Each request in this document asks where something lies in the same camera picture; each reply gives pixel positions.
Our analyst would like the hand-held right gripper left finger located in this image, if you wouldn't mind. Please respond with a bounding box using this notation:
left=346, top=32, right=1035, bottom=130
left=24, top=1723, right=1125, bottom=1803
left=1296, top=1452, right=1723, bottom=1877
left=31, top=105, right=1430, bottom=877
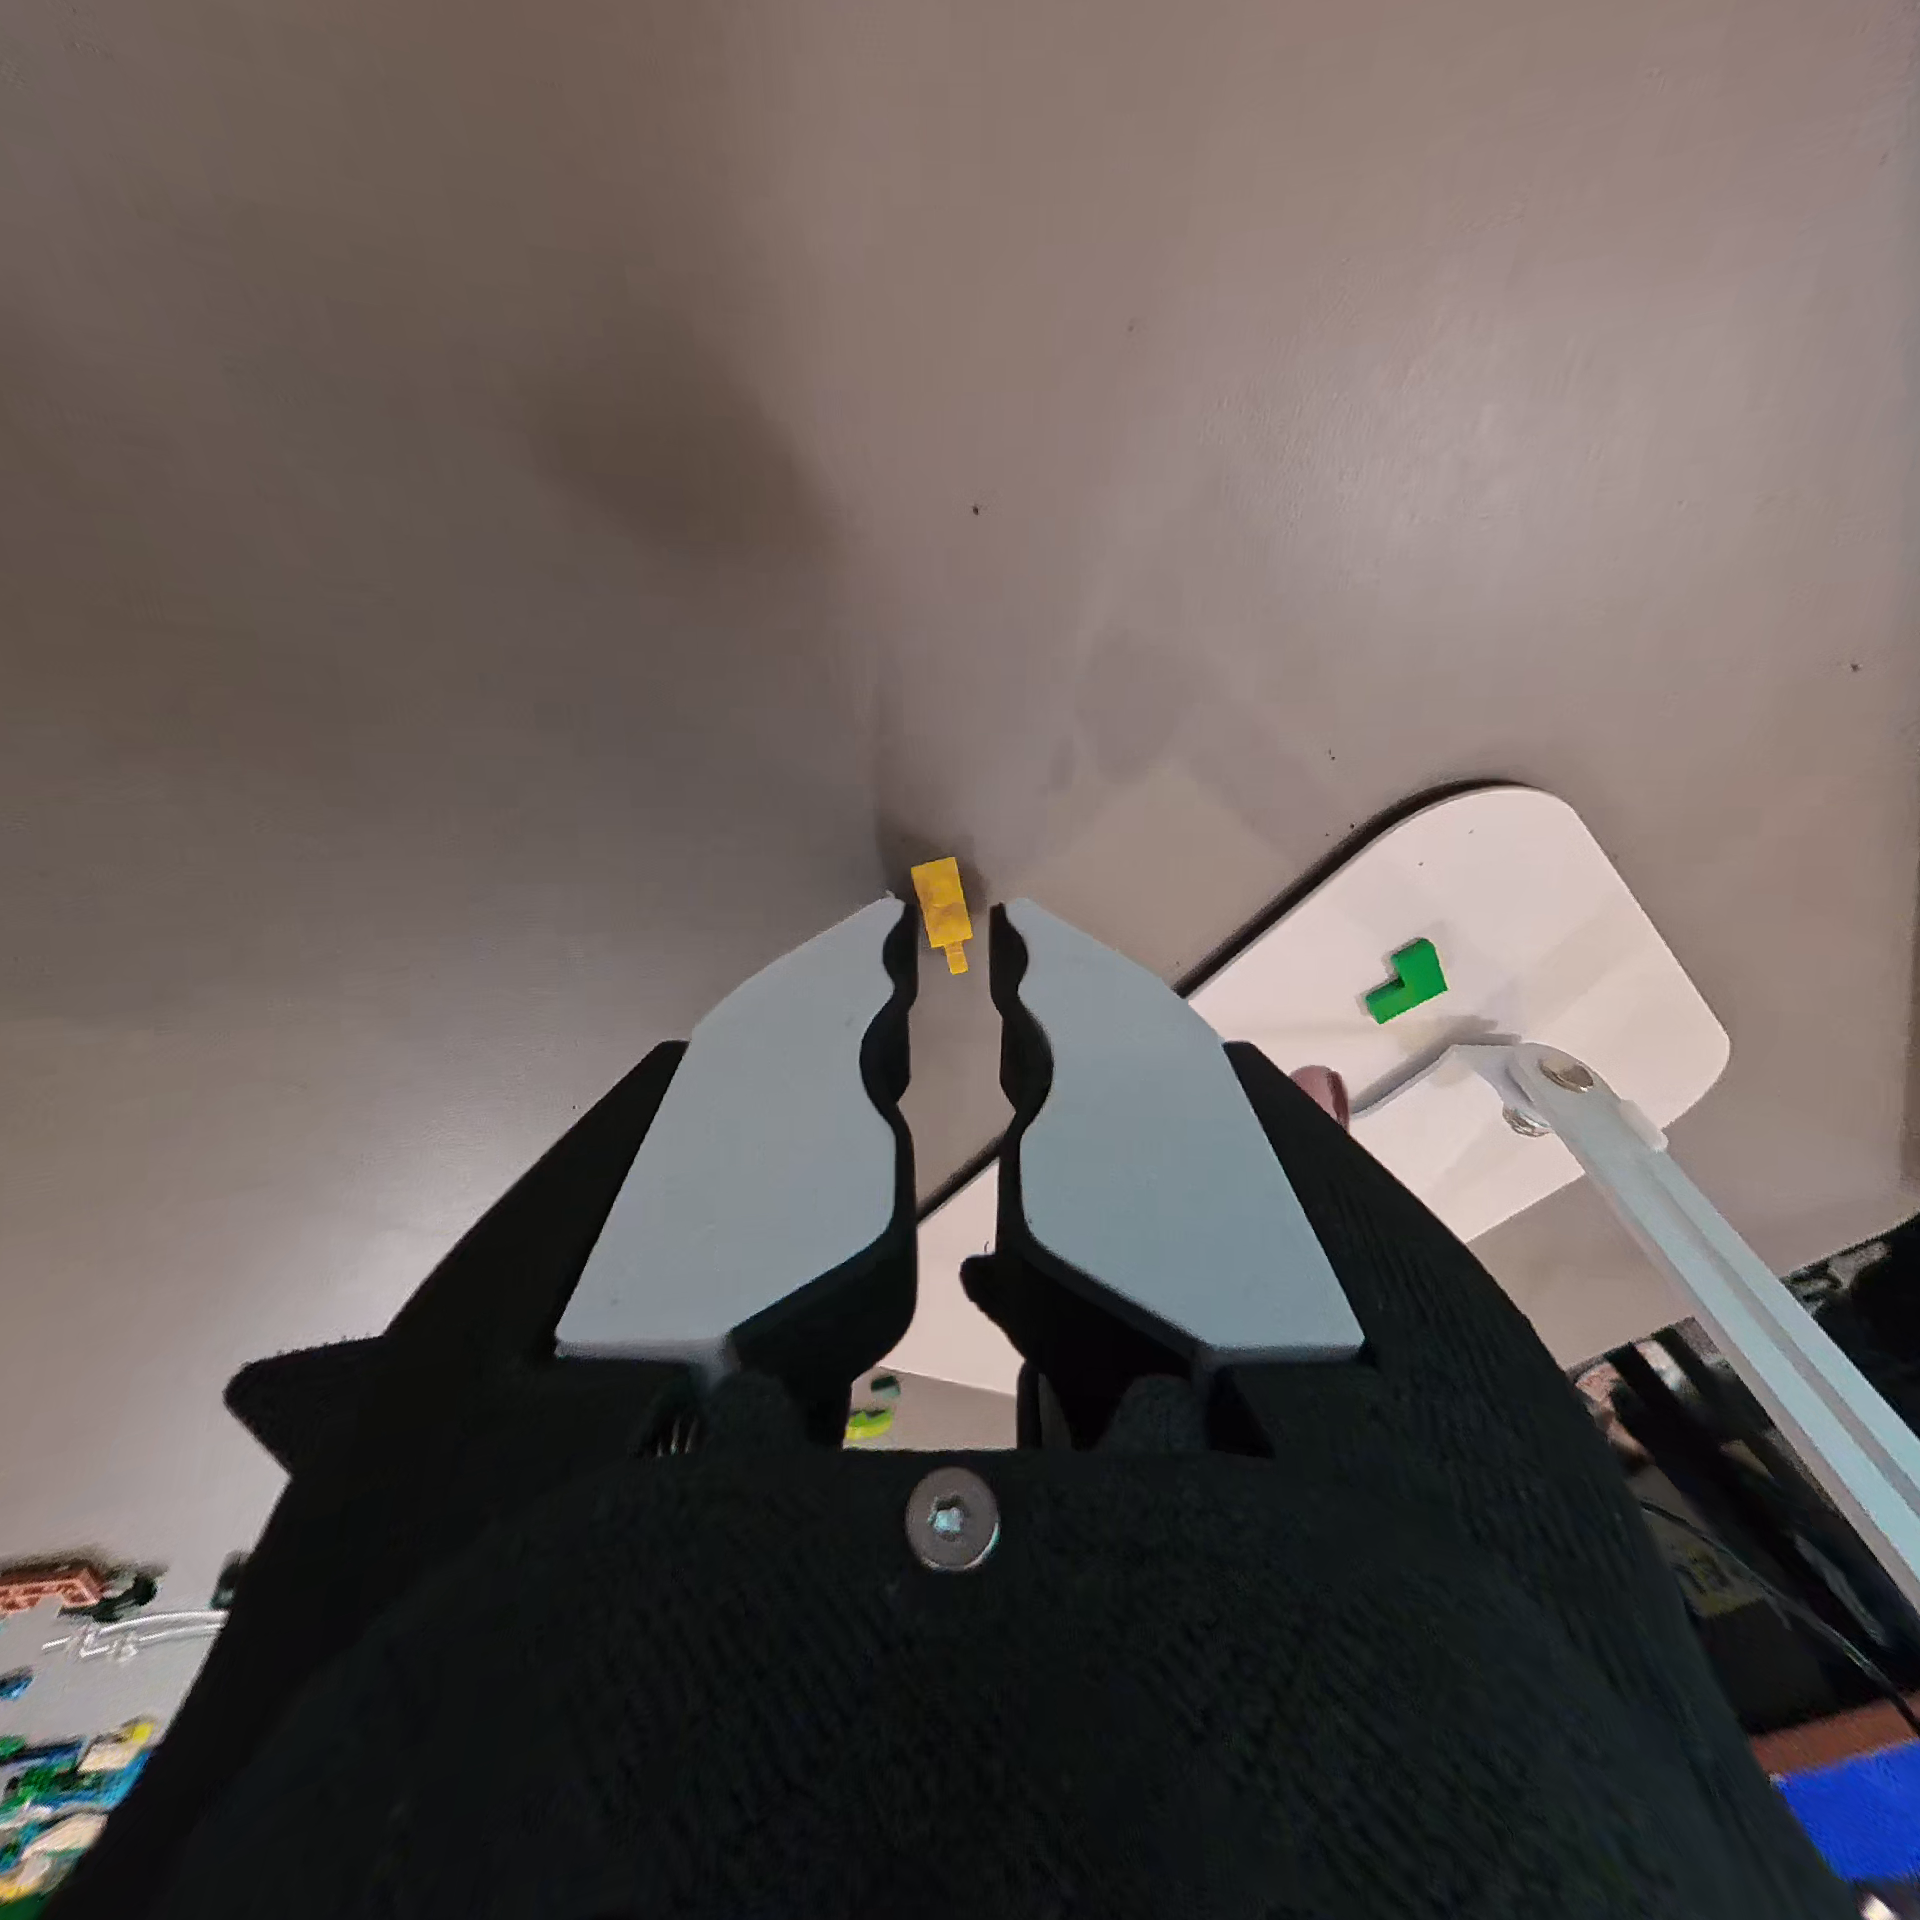
left=554, top=899, right=916, bottom=1446

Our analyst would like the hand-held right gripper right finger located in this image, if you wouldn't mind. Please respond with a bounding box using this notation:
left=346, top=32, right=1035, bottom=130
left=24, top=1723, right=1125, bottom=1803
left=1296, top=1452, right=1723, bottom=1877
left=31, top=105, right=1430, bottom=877
left=990, top=899, right=1369, bottom=1446

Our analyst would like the yellow toy brick with pin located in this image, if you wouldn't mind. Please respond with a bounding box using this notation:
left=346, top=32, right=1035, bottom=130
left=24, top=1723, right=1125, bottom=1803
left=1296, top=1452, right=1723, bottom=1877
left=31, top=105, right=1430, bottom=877
left=907, top=855, right=977, bottom=980

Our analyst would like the grey desk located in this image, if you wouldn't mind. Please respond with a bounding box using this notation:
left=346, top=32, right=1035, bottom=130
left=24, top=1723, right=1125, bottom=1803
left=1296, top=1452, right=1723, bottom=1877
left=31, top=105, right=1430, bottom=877
left=0, top=0, right=1920, bottom=1920

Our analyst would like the green L-shaped toy brick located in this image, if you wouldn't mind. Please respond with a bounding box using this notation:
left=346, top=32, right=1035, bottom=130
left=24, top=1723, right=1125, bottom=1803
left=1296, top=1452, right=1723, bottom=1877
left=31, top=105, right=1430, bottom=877
left=1358, top=940, right=1452, bottom=1028

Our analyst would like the white book stand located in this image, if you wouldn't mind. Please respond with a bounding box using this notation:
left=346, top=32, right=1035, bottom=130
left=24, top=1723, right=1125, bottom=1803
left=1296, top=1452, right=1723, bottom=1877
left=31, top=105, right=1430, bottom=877
left=876, top=781, right=1920, bottom=1613

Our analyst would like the clear curved toy tube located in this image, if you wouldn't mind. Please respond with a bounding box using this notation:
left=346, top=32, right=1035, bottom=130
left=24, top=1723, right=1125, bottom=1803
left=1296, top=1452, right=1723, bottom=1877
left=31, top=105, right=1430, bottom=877
left=43, top=1604, right=229, bottom=1654

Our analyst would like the blue box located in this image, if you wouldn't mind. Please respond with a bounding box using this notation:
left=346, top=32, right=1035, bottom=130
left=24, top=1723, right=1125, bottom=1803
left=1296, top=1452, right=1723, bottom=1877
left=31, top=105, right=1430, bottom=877
left=1765, top=1742, right=1920, bottom=1887

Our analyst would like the pile of colourful toy bricks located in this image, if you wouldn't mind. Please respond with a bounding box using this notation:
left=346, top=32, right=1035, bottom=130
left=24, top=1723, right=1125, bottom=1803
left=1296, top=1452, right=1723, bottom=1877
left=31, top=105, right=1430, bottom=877
left=0, top=1558, right=249, bottom=1912

